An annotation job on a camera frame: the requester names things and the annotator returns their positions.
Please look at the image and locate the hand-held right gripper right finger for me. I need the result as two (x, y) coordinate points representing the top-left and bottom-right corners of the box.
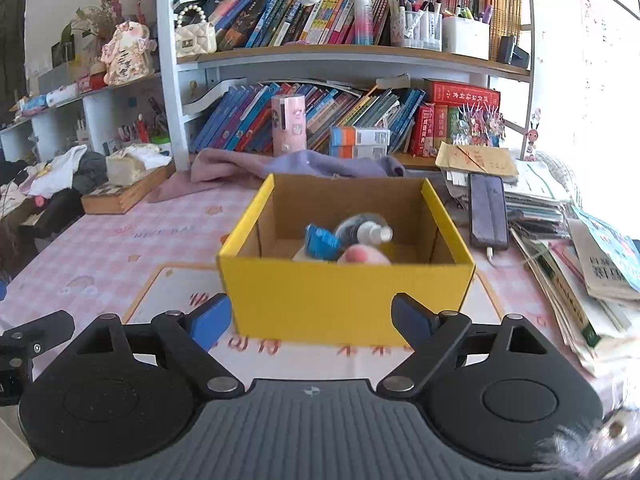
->
(376, 292), (548, 394)

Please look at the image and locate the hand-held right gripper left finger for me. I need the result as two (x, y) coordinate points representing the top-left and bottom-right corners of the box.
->
(70, 292), (246, 395)

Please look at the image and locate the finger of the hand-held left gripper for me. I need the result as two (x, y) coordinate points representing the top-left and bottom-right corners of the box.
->
(0, 310), (76, 358)

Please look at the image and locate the pink plush toy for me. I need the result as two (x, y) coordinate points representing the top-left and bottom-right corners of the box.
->
(336, 245), (392, 266)

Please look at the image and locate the yellow cardboard box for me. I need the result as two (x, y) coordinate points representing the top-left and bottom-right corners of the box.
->
(216, 173), (476, 348)

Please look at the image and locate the yellow tape roll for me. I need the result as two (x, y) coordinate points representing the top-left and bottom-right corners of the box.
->
(334, 212), (388, 241)

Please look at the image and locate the black chair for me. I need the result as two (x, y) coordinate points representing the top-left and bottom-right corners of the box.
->
(0, 160), (86, 271)

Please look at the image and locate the black smartphone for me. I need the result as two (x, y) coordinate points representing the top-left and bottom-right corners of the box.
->
(467, 172), (511, 251)

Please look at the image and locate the wooden tray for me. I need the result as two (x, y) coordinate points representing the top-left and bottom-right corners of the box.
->
(80, 160), (177, 216)

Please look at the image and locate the pink cloth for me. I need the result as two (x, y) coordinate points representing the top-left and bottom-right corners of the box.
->
(147, 147), (281, 204)

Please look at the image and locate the white garment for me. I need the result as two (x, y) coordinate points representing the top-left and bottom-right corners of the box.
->
(20, 145), (88, 198)

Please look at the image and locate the dark grey garment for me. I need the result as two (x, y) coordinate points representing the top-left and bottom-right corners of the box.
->
(75, 150), (108, 193)

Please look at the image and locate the brown paper envelope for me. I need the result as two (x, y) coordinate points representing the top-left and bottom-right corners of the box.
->
(435, 142), (520, 183)

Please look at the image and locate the purple cloth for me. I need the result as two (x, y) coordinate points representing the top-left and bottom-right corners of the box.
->
(260, 150), (406, 181)

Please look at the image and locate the orange and white carton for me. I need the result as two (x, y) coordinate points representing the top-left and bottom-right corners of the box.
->
(330, 144), (388, 159)
(330, 126), (391, 147)

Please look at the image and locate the stack of thin booklets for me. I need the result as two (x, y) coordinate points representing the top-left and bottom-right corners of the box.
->
(445, 160), (573, 241)

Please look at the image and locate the pile of workbooks and papers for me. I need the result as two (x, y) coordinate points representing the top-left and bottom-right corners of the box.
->
(510, 205), (640, 378)

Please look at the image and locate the cream tissue pack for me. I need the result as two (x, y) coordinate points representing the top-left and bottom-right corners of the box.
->
(105, 143), (173, 186)

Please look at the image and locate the red boxed book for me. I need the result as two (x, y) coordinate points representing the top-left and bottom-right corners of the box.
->
(409, 104), (436, 157)
(432, 105), (449, 153)

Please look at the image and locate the colourful character standee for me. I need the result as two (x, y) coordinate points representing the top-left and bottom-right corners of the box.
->
(447, 102), (506, 148)

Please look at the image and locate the person's fluffy grey clothing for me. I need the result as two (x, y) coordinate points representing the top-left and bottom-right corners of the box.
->
(532, 400), (640, 480)

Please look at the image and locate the row of blue picture books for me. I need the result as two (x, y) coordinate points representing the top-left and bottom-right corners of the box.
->
(190, 80), (426, 156)

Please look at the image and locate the pink cartoon tumbler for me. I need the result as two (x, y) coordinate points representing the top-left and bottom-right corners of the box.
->
(270, 94), (307, 157)

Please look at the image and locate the low white shelf unit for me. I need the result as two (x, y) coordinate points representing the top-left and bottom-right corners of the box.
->
(0, 72), (171, 166)

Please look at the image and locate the cartoon deer sticker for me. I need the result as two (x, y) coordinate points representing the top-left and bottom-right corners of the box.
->
(522, 107), (543, 161)

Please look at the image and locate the thick red dictionary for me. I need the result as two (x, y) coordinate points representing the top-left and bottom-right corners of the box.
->
(422, 79), (501, 107)

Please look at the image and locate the white bookshelf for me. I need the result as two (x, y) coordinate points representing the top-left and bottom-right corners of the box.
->
(155, 0), (538, 176)

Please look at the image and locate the pink doll ornament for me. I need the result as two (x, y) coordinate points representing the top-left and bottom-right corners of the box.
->
(100, 21), (158, 86)

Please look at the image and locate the small black device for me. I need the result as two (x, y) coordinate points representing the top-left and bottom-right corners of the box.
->
(497, 35), (531, 68)

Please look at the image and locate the white pen holder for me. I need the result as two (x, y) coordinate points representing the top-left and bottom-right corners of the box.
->
(441, 7), (492, 61)

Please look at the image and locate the white quilted handbag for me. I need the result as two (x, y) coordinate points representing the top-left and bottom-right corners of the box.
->
(174, 4), (218, 58)

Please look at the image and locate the clear marker pen holder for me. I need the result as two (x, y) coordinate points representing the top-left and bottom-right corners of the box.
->
(387, 0), (445, 52)

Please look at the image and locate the pastel gradient bottle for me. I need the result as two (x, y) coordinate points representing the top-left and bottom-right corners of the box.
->
(352, 0), (377, 46)

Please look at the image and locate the dried flower bouquet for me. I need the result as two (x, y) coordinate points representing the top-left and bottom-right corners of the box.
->
(62, 0), (123, 43)

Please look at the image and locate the row of orange books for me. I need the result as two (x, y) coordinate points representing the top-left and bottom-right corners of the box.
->
(487, 0), (525, 46)

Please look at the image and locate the row of colourful storybooks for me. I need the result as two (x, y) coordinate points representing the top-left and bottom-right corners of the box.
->
(207, 0), (401, 51)

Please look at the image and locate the white charging cable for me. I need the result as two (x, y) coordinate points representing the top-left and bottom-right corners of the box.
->
(484, 245), (551, 267)

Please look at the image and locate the alphabet wall poster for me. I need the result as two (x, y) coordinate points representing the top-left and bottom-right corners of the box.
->
(577, 0), (640, 126)

